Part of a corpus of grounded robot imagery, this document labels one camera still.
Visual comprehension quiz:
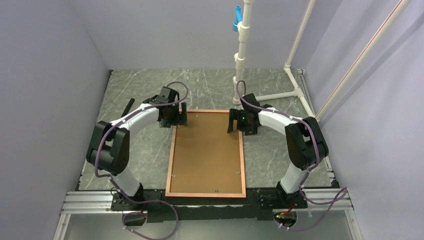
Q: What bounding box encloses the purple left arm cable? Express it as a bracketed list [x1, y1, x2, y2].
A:
[94, 81, 190, 240]

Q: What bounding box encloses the red picture frame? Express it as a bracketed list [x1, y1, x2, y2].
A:
[164, 108, 248, 199]

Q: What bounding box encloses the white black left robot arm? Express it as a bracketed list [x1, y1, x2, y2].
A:
[86, 86, 188, 210]

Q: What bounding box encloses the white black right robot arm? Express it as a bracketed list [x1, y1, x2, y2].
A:
[227, 93, 329, 208]

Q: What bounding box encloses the black handled hammer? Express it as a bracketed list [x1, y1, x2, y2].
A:
[120, 98, 135, 118]

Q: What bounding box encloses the blue pipe fitting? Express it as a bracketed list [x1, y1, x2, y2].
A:
[232, 5, 243, 32]

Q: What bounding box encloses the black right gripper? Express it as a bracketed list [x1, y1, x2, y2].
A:
[227, 108, 258, 136]

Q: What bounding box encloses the aluminium extrusion frame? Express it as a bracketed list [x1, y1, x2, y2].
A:
[52, 71, 364, 240]

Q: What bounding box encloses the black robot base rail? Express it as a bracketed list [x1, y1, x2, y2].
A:
[110, 187, 308, 223]

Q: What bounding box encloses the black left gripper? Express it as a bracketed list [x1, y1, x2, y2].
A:
[160, 102, 187, 129]

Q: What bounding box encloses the white pole with red stripe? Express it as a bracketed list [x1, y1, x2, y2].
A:
[315, 0, 411, 120]

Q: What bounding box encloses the brown cardboard backing board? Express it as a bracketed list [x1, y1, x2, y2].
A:
[168, 111, 244, 195]

